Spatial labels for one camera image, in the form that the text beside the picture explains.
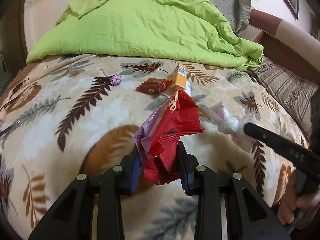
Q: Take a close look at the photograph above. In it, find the dark red candy wrapper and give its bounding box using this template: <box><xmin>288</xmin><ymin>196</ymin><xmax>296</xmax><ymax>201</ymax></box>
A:
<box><xmin>136</xmin><ymin>78</ymin><xmax>172</xmax><ymax>95</ymax></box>

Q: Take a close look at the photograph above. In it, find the grey quilted pillow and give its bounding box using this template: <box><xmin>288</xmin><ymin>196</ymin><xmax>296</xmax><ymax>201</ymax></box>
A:
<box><xmin>209</xmin><ymin>0</ymin><xmax>252</xmax><ymax>35</ymax></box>

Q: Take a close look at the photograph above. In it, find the red snack wrapper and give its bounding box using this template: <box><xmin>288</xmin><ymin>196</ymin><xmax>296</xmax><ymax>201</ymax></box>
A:
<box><xmin>133</xmin><ymin>89</ymin><xmax>204</xmax><ymax>185</ymax></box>

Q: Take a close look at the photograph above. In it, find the brown padded headboard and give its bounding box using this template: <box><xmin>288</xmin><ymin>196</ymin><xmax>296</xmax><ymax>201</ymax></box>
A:
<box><xmin>249</xmin><ymin>9</ymin><xmax>319</xmax><ymax>85</ymax></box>

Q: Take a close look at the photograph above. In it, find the clear plastic wrapper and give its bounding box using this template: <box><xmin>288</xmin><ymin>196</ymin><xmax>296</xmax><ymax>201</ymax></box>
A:
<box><xmin>208</xmin><ymin>103</ymin><xmax>253</xmax><ymax>153</ymax></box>

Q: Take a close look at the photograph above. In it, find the striped brown pillow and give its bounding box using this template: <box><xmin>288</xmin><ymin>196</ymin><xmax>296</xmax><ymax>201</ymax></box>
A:
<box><xmin>248</xmin><ymin>57</ymin><xmax>319</xmax><ymax>137</ymax></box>

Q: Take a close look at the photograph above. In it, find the right hand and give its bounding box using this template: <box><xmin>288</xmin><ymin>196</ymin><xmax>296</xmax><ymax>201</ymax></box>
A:
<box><xmin>277</xmin><ymin>170</ymin><xmax>319</xmax><ymax>229</ymax></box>

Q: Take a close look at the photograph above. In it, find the purple paper ball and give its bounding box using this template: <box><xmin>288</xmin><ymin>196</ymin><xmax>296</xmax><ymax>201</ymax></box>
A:
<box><xmin>110</xmin><ymin>74</ymin><xmax>122</xmax><ymax>86</ymax></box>

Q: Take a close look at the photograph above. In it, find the orange medicine box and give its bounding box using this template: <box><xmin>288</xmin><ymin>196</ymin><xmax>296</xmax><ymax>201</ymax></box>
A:
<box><xmin>165</xmin><ymin>64</ymin><xmax>191</xmax><ymax>96</ymax></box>

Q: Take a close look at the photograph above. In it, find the leaf pattern fleece blanket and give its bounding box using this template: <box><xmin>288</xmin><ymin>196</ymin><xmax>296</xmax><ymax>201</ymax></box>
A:
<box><xmin>1</xmin><ymin>55</ymin><xmax>308</xmax><ymax>239</ymax></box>

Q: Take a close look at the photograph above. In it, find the green quilt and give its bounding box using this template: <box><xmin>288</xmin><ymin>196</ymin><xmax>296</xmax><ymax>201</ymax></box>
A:
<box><xmin>26</xmin><ymin>0</ymin><xmax>264</xmax><ymax>71</ymax></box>

